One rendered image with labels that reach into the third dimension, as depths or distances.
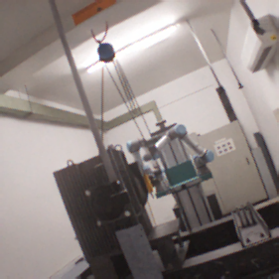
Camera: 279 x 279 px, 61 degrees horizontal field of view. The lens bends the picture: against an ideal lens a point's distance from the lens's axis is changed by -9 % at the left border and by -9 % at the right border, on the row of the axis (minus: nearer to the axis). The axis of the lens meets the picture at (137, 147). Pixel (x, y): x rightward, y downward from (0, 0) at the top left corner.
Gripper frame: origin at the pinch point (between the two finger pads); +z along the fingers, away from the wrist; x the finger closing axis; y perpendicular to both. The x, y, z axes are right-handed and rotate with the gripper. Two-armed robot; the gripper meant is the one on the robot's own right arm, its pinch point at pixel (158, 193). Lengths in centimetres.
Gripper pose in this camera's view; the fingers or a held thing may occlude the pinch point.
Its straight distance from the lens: 247.1
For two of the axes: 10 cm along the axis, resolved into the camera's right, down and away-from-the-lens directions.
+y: 3.1, 4.1, 8.6
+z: 3.8, 7.7, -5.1
